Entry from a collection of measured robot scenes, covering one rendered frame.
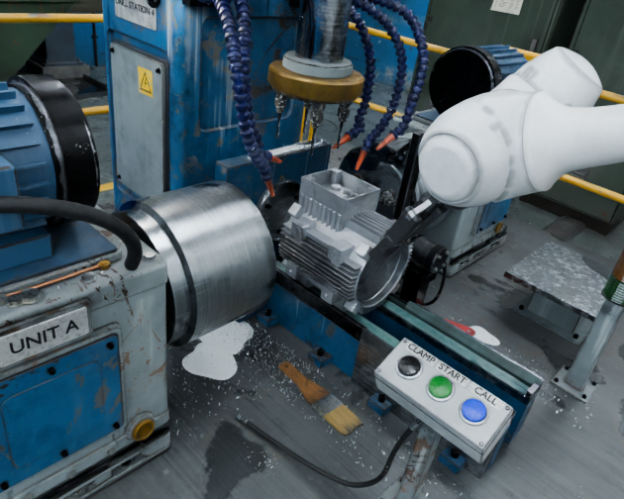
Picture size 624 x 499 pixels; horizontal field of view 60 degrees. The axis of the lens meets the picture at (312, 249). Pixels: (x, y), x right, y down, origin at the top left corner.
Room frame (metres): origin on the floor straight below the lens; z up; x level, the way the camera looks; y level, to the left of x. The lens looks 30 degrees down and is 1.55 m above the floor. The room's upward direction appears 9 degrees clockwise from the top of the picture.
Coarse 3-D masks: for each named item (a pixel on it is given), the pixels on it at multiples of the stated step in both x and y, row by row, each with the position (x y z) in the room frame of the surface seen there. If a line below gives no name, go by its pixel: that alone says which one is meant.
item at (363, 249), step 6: (294, 204) 0.96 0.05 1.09; (288, 210) 0.95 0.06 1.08; (294, 210) 0.95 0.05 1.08; (300, 210) 0.95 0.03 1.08; (294, 216) 0.94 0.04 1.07; (300, 216) 0.95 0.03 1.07; (360, 246) 0.84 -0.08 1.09; (366, 246) 0.83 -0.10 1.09; (360, 252) 0.83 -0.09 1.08; (366, 252) 0.83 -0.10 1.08; (366, 258) 0.83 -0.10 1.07; (396, 288) 0.93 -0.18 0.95; (348, 306) 0.83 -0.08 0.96; (354, 306) 0.83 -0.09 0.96; (360, 306) 0.84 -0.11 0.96; (354, 312) 0.83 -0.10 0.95
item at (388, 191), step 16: (400, 144) 1.20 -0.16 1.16; (352, 160) 1.22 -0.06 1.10; (368, 160) 1.19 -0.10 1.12; (384, 160) 1.16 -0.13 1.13; (400, 160) 1.14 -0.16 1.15; (368, 176) 1.18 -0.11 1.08; (384, 176) 1.15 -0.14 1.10; (400, 176) 1.13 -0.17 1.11; (384, 192) 1.12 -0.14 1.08; (416, 192) 1.10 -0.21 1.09; (384, 208) 1.14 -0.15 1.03; (432, 224) 1.18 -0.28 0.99
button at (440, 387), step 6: (438, 378) 0.54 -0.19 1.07; (444, 378) 0.54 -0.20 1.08; (432, 384) 0.53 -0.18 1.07; (438, 384) 0.53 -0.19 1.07; (444, 384) 0.53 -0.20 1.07; (450, 384) 0.53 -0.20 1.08; (432, 390) 0.52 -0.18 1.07; (438, 390) 0.52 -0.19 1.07; (444, 390) 0.52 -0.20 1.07; (450, 390) 0.52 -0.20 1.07; (438, 396) 0.51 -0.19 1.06; (444, 396) 0.51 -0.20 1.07
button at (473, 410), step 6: (468, 402) 0.50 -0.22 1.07; (474, 402) 0.50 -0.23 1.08; (480, 402) 0.50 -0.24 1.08; (462, 408) 0.50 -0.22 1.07; (468, 408) 0.50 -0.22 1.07; (474, 408) 0.49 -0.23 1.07; (480, 408) 0.49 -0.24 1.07; (468, 414) 0.49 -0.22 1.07; (474, 414) 0.49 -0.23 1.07; (480, 414) 0.49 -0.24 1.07; (468, 420) 0.48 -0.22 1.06; (474, 420) 0.48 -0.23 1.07; (480, 420) 0.48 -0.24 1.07
